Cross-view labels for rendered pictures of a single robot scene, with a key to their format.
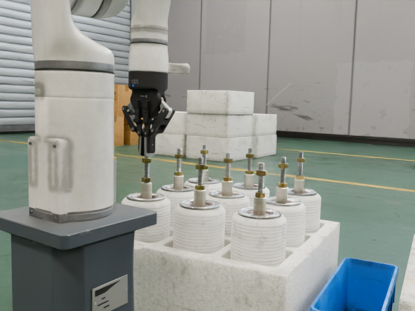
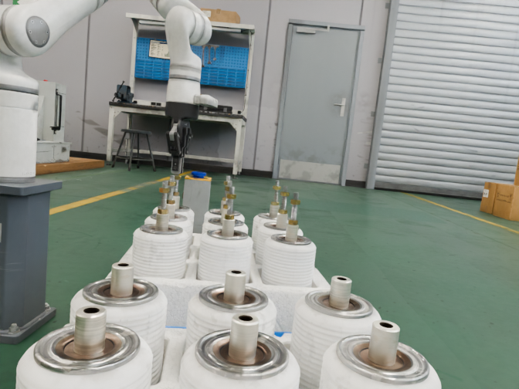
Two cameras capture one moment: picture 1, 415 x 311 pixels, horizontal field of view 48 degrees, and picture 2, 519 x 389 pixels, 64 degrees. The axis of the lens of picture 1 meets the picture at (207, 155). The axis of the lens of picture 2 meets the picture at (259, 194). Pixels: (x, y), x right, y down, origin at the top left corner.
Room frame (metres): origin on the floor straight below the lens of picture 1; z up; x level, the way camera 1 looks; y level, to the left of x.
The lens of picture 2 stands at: (0.52, -0.79, 0.42)
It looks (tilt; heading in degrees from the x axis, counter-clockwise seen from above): 7 degrees down; 56
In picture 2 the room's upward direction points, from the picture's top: 6 degrees clockwise
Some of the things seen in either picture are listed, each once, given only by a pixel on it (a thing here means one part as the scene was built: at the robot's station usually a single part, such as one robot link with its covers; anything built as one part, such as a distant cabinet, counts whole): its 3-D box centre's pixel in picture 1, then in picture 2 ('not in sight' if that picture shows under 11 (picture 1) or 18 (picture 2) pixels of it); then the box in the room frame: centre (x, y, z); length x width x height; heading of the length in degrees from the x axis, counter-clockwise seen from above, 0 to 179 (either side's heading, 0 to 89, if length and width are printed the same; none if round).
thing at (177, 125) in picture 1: (181, 122); not in sight; (4.00, 0.23, 0.27); 0.39 x 0.39 x 0.18; 57
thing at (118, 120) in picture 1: (104, 130); (516, 202); (4.56, 1.02, 0.15); 0.30 x 0.24 x 0.30; 53
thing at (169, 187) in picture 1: (178, 188); (225, 212); (1.00, 0.06, 0.25); 0.08 x 0.08 x 0.01
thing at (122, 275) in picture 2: not in sight; (122, 280); (0.64, -0.37, 0.26); 0.02 x 0.02 x 0.03
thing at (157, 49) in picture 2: not in sight; (161, 49); (2.45, 4.70, 1.54); 0.32 x 0.02 x 0.25; 144
